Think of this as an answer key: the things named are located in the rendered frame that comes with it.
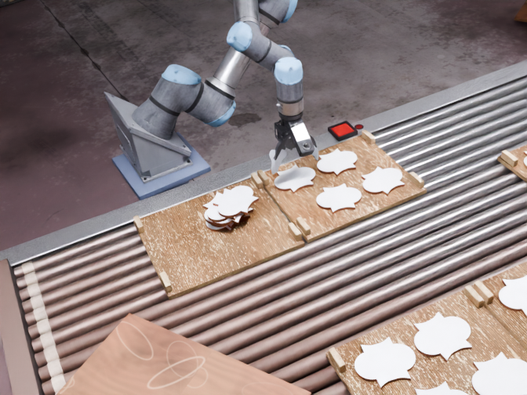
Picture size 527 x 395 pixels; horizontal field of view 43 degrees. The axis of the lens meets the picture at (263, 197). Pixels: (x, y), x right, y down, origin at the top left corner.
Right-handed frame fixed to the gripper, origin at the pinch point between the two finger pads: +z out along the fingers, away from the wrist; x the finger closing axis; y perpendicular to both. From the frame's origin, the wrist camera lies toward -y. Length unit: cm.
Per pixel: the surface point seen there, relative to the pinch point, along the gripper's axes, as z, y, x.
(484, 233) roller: 7, -44, -38
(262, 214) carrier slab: 6.8, -7.4, 15.0
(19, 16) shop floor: 103, 425, 63
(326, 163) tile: 4.7, 3.7, -12.2
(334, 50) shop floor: 95, 225, -130
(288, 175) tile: 5.2, 4.0, 1.0
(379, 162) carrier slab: 5.3, -3.2, -27.7
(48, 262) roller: 11, 7, 78
